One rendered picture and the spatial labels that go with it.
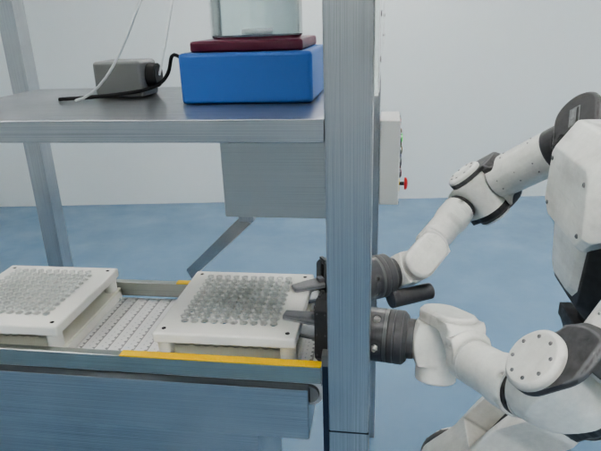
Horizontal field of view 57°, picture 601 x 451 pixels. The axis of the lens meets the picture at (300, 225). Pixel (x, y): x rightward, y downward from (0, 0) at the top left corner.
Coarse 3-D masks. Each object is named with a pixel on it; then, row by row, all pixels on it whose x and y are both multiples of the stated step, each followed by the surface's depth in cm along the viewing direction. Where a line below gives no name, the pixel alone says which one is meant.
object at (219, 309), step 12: (216, 288) 107; (228, 288) 106; (240, 288) 106; (252, 288) 106; (276, 288) 105; (204, 300) 102; (216, 300) 102; (240, 300) 102; (252, 300) 101; (264, 300) 101; (204, 312) 97; (216, 312) 98; (228, 312) 98; (240, 312) 98; (252, 312) 96; (264, 312) 97
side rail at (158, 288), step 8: (120, 280) 121; (128, 280) 121; (136, 280) 121; (144, 280) 121; (152, 280) 121; (128, 288) 121; (136, 288) 120; (144, 288) 120; (152, 288) 120; (160, 288) 120; (168, 288) 119; (176, 288) 119; (184, 288) 119; (160, 296) 120; (168, 296) 120; (176, 296) 120
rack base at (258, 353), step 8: (312, 304) 111; (176, 344) 98; (192, 344) 98; (304, 344) 100; (176, 352) 96; (184, 352) 96; (192, 352) 96; (200, 352) 96; (208, 352) 96; (216, 352) 95; (224, 352) 95; (232, 352) 95; (240, 352) 95; (248, 352) 95; (256, 352) 95; (264, 352) 95; (272, 352) 95
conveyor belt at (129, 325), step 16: (128, 304) 118; (144, 304) 118; (160, 304) 118; (112, 320) 112; (128, 320) 112; (144, 320) 112; (160, 320) 111; (96, 336) 106; (112, 336) 106; (128, 336) 106; (144, 336) 106; (304, 352) 99; (64, 368) 98; (320, 384) 92; (320, 400) 93
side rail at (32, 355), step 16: (0, 352) 97; (16, 352) 97; (32, 352) 96; (48, 352) 96; (64, 352) 95; (80, 352) 95; (96, 352) 95; (112, 352) 95; (80, 368) 96; (96, 368) 95; (112, 368) 95; (128, 368) 94; (144, 368) 94; (160, 368) 93; (176, 368) 93; (192, 368) 92; (208, 368) 92; (224, 368) 91; (240, 368) 91; (256, 368) 90; (272, 368) 90; (288, 368) 90; (304, 368) 89; (320, 368) 89
